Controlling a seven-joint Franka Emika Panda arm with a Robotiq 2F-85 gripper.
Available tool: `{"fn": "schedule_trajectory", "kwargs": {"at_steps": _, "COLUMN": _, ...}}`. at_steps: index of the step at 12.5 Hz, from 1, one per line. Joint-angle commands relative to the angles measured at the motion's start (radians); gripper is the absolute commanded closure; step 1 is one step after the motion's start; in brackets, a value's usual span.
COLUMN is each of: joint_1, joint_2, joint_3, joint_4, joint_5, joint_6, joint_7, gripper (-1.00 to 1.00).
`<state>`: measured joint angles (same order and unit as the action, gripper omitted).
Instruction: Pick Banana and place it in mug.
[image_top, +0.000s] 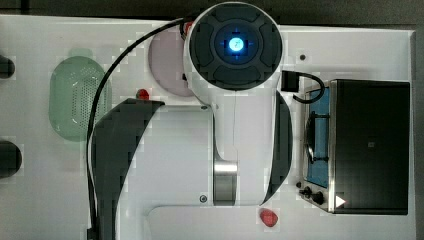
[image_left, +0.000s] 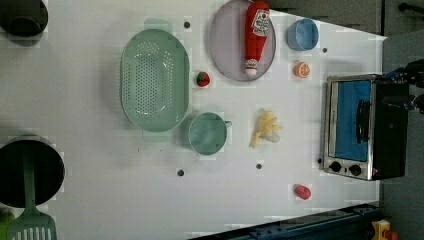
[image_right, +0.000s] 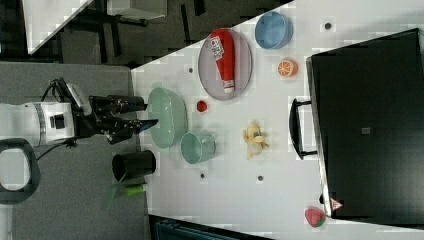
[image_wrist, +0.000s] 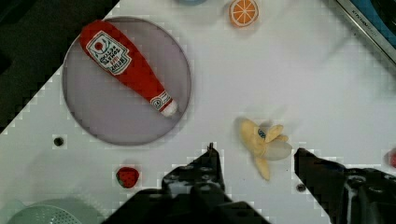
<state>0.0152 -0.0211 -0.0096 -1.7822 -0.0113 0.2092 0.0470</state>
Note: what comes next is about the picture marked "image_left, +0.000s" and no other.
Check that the peeled toy banana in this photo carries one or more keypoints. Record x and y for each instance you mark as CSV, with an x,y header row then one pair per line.
x,y
267,129

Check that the green mug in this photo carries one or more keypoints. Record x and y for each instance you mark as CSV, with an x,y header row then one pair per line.
x,y
205,133

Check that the toy strawberry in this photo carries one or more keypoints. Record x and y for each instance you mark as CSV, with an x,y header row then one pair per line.
x,y
203,79

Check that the green perforated colander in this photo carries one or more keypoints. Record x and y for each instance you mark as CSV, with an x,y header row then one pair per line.
x,y
154,74

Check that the purple round plate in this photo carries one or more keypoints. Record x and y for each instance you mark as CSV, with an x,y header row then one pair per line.
x,y
227,42

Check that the orange slice toy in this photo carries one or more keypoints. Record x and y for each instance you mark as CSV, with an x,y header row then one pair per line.
x,y
302,70

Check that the red plush ketchup bottle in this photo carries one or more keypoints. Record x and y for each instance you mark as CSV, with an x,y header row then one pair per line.
x,y
256,27

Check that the red toy fruit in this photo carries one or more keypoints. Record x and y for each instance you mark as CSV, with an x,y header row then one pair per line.
x,y
302,191

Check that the silver black toaster oven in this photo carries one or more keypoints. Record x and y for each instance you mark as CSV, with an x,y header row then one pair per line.
x,y
365,127

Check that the black pan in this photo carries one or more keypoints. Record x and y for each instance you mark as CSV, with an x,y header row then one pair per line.
x,y
49,170

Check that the green slotted spatula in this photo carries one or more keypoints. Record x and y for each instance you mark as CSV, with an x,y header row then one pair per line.
x,y
32,224

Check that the black pot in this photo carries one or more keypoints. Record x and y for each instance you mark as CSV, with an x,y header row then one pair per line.
x,y
23,18

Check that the blue metal frame rail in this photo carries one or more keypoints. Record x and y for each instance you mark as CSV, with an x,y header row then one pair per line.
x,y
350,223

